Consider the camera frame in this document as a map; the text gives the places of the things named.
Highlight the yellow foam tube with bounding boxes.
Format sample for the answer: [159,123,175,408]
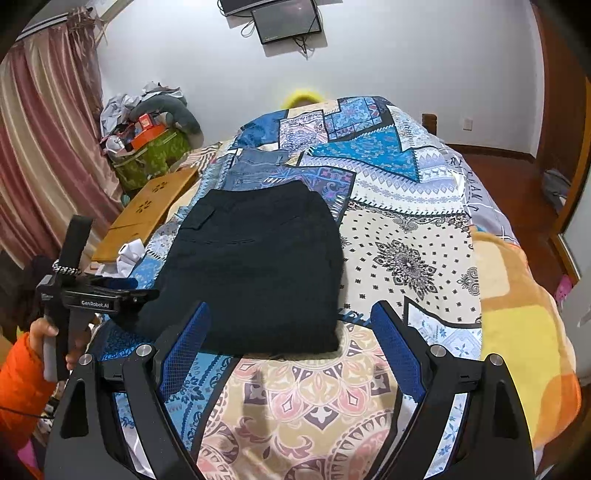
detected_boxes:
[283,89,324,108]

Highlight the thin black cable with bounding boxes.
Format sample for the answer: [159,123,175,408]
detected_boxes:
[0,406,55,419]

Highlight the person's left hand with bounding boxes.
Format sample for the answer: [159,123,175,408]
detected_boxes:
[28,315,100,372]

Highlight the green storage bag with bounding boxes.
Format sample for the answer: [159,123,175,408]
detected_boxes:
[113,129,193,193]

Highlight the grey bag on floor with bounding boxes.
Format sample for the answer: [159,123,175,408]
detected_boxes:
[542,168,569,209]

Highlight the wooden lap desk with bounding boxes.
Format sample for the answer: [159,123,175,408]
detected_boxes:
[91,166,201,265]

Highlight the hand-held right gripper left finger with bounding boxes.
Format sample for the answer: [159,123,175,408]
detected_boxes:
[44,301,213,480]

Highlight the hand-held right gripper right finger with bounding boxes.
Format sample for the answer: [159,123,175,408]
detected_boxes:
[370,300,536,480]

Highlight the grey plush pillow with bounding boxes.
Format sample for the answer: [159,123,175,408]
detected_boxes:
[129,95,204,147]

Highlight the blue jeans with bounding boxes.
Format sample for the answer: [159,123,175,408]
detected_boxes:
[222,147,299,193]

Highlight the pile of grey clothes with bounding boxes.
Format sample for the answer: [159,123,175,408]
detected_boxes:
[100,82,185,136]

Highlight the striped pink curtain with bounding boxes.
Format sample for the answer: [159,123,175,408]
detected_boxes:
[0,7,126,274]

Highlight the black wall television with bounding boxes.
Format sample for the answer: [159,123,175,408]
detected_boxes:
[218,0,296,17]

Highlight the yellow orange fleece blanket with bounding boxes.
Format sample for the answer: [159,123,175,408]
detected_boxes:
[468,228,583,452]

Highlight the black pants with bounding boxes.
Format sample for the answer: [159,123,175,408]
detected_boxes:
[111,180,348,357]

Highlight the small black monitor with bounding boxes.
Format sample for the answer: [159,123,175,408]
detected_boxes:
[250,0,323,45]

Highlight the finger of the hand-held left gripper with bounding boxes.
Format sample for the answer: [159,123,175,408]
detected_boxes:
[120,287,161,309]
[88,275,139,293]

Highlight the brown wooden door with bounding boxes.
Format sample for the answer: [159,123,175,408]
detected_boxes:
[531,4,589,172]

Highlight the blue patterned patchwork quilt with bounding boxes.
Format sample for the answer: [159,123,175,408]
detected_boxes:
[92,96,520,480]

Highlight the person's left forearm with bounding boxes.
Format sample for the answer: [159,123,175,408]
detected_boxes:
[0,331,60,457]

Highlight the orange box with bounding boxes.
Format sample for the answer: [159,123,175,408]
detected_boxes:
[129,124,167,151]

